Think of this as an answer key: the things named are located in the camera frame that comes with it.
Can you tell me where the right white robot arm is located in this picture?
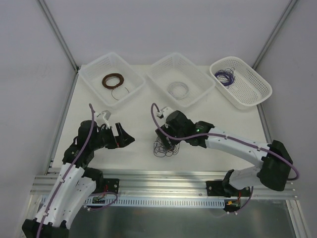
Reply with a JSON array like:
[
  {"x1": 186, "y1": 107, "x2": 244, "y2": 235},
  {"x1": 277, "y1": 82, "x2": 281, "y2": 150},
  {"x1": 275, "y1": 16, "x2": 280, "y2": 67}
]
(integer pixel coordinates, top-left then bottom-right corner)
[{"x1": 152, "y1": 108, "x2": 294, "y2": 197}]

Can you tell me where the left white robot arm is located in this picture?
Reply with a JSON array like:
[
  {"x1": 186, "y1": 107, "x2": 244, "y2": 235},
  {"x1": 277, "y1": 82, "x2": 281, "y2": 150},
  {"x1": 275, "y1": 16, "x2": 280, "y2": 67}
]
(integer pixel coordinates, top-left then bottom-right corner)
[{"x1": 22, "y1": 120, "x2": 135, "y2": 238}]

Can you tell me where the middle white perforated basket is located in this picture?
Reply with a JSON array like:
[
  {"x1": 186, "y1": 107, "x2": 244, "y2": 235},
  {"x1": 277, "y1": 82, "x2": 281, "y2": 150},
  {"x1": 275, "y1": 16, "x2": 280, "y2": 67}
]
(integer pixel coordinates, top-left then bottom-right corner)
[{"x1": 147, "y1": 53, "x2": 215, "y2": 109}]

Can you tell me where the white perforated basket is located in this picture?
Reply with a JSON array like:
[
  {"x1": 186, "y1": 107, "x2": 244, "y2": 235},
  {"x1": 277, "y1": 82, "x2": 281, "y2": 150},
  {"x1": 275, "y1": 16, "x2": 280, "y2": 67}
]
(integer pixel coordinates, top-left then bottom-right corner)
[
  {"x1": 147, "y1": 53, "x2": 215, "y2": 109},
  {"x1": 210, "y1": 56, "x2": 272, "y2": 110},
  {"x1": 79, "y1": 53, "x2": 146, "y2": 107}
]

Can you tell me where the left white perforated basket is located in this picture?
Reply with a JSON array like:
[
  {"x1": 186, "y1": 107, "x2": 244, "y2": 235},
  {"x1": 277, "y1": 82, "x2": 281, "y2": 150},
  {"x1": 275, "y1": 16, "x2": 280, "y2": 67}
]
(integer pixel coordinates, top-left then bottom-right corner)
[{"x1": 79, "y1": 53, "x2": 146, "y2": 107}]

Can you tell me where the right white perforated basket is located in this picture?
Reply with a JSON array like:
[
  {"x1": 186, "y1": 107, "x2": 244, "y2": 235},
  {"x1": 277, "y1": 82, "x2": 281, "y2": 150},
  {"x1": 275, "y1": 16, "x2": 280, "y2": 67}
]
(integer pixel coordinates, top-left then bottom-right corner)
[{"x1": 210, "y1": 56, "x2": 272, "y2": 110}]

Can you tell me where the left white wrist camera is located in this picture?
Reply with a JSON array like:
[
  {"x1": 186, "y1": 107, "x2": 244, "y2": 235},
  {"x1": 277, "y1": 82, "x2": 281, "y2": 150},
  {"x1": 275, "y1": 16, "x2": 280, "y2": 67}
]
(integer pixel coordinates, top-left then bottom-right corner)
[{"x1": 94, "y1": 110, "x2": 111, "y2": 129}]

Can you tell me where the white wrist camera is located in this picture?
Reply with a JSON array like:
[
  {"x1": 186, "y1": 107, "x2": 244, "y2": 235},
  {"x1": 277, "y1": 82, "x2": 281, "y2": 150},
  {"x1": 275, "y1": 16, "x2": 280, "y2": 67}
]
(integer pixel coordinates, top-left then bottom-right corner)
[
  {"x1": 156, "y1": 107, "x2": 174, "y2": 119},
  {"x1": 94, "y1": 110, "x2": 111, "y2": 129}
]

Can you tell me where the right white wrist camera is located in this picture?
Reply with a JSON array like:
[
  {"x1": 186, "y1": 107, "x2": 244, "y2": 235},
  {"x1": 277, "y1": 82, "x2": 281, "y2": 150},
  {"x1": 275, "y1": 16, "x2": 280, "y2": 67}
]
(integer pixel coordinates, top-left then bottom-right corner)
[{"x1": 156, "y1": 107, "x2": 174, "y2": 119}]

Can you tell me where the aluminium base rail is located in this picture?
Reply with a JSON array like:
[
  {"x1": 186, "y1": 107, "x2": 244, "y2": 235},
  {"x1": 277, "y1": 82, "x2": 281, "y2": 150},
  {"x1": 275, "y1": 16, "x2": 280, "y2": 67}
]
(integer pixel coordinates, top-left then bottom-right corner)
[{"x1": 30, "y1": 168, "x2": 299, "y2": 200}]

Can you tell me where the white wire coil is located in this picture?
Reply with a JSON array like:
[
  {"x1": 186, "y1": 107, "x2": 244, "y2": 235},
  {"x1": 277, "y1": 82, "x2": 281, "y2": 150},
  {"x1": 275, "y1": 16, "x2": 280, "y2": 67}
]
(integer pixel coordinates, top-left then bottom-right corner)
[{"x1": 167, "y1": 81, "x2": 189, "y2": 100}]

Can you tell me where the brown wire coil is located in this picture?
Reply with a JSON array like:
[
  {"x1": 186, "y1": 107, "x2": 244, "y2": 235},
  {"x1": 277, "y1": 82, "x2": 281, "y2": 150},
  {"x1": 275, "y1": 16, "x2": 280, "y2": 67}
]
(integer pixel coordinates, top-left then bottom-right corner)
[{"x1": 102, "y1": 73, "x2": 130, "y2": 101}]

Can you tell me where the slotted white cable duct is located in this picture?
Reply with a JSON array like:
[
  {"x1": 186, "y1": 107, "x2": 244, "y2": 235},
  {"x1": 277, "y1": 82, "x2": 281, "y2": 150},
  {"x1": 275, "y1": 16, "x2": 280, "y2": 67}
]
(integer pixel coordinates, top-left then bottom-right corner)
[{"x1": 82, "y1": 195, "x2": 225, "y2": 209}]

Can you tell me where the purple wire coil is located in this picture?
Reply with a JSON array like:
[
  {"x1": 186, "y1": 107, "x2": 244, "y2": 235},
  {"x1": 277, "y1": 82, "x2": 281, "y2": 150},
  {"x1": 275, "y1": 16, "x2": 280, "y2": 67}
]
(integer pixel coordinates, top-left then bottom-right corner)
[{"x1": 213, "y1": 66, "x2": 236, "y2": 88}]

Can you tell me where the left aluminium frame post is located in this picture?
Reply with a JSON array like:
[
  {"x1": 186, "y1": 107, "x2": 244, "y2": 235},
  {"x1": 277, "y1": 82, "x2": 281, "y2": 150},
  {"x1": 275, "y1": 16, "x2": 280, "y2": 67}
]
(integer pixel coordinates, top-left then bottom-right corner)
[{"x1": 36, "y1": 0, "x2": 79, "y2": 72}]

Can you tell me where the aluminium frame post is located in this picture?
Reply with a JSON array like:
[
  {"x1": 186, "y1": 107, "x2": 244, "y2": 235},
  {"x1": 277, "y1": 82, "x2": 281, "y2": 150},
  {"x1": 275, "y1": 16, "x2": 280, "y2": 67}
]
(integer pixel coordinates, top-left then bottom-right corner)
[
  {"x1": 252, "y1": 0, "x2": 299, "y2": 70},
  {"x1": 36, "y1": 0, "x2": 79, "y2": 72}
]

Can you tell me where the right aluminium frame post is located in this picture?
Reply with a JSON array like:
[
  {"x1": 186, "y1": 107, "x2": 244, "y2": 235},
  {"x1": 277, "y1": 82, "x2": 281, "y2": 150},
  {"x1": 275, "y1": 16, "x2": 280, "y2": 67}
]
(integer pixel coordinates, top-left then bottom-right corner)
[{"x1": 252, "y1": 0, "x2": 299, "y2": 70}]

